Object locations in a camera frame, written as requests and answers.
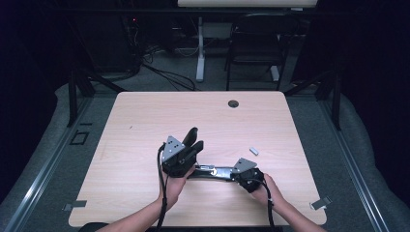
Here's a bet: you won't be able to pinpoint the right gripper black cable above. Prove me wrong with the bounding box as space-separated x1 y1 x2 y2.
253 178 277 232

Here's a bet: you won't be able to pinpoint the black folding chair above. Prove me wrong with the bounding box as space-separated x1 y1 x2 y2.
224 13 300 92

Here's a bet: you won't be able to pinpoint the black crossbar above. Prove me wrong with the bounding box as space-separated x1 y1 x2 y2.
57 7 323 15

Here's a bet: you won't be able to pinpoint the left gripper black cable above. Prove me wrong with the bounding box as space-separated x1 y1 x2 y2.
156 143 170 232

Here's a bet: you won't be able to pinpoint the aluminium floor rail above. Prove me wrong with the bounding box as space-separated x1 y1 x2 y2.
318 96 392 232
2 96 95 232

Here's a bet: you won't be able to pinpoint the person's left hand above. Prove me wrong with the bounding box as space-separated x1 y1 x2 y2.
159 165 196 211

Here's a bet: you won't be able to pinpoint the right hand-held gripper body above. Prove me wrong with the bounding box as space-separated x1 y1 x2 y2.
232 157 266 194

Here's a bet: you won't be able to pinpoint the black stapler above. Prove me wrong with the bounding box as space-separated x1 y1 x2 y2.
182 127 242 183

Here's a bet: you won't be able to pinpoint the person's right hand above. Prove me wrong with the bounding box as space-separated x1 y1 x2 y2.
250 173 286 212

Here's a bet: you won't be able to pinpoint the black metal stand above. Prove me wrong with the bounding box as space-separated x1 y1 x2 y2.
284 68 343 131
66 68 128 128

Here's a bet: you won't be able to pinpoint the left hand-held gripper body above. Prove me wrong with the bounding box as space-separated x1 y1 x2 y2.
161 135 198 179

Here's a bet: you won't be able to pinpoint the white desk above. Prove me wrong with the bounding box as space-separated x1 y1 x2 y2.
177 0 320 83

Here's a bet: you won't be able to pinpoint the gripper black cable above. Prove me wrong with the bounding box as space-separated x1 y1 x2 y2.
253 178 277 232
156 143 170 232

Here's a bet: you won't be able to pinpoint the black floor cables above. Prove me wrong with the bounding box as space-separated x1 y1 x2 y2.
140 44 197 92

